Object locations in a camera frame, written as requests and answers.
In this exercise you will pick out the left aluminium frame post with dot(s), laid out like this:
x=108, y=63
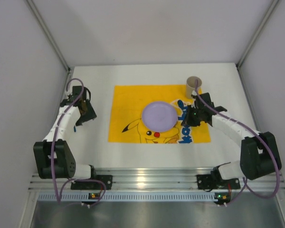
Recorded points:
x=33, y=8

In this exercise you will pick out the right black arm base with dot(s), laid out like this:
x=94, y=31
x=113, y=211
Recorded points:
x=214, y=181

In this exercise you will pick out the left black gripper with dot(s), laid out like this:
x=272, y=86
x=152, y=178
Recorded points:
x=88, y=112

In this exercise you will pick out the lilac plastic plate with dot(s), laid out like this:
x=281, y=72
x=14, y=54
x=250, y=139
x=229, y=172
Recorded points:
x=159, y=116

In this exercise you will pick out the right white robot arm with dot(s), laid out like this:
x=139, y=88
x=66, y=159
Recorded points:
x=259, y=155

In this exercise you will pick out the beige paper cup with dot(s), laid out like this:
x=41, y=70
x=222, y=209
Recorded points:
x=192, y=83

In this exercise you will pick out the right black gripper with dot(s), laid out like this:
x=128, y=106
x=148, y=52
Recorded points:
x=191, y=118

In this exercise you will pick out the right aluminium frame post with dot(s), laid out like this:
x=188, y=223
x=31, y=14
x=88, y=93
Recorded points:
x=258, y=31

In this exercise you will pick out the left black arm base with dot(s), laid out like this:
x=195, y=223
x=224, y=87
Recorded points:
x=102, y=182

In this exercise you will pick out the aluminium front rail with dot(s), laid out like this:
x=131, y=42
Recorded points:
x=157, y=179

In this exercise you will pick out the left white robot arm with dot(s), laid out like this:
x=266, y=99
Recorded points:
x=53, y=153

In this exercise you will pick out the perforated cable duct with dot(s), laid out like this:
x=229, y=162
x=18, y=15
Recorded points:
x=111, y=196

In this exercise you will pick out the aluminium frame post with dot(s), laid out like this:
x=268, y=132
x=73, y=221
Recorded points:
x=33, y=8
x=258, y=31

